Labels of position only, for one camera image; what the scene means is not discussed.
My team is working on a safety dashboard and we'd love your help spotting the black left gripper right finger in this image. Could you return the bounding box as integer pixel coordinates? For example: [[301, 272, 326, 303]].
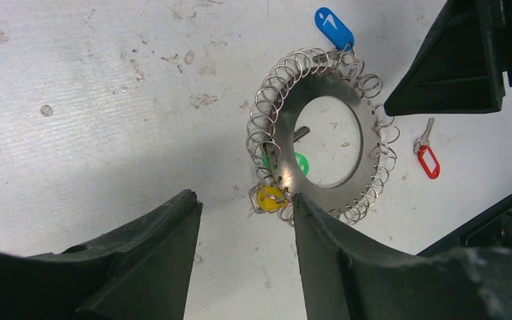
[[294, 194, 512, 319]]

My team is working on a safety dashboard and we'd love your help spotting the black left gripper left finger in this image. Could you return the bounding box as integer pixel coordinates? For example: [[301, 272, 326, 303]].
[[0, 189, 203, 319]]

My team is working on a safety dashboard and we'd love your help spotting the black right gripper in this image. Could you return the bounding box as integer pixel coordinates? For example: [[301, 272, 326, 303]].
[[384, 0, 512, 116]]

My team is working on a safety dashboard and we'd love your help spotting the blue key tag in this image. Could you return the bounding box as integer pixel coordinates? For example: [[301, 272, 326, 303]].
[[314, 7, 355, 52]]

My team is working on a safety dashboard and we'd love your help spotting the metal ring disc with keyrings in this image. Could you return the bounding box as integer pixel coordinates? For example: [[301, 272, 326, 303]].
[[246, 48, 400, 225]]

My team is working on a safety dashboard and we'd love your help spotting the silver key on red tag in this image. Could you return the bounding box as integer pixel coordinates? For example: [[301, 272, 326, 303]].
[[413, 117, 435, 155]]

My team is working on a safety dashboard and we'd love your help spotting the red key tag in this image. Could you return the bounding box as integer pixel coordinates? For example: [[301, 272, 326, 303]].
[[417, 145, 441, 179]]

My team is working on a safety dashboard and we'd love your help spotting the yellow key tag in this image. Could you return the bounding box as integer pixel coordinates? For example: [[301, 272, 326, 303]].
[[255, 185, 289, 212]]

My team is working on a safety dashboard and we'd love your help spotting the green key tag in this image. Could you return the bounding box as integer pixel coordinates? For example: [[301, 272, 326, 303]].
[[262, 153, 310, 176]]

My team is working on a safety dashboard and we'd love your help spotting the silver key on green tag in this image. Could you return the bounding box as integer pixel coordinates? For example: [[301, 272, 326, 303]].
[[293, 126, 311, 143]]

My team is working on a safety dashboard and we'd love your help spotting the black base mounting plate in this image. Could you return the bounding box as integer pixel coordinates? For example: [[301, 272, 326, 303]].
[[418, 194, 512, 257]]

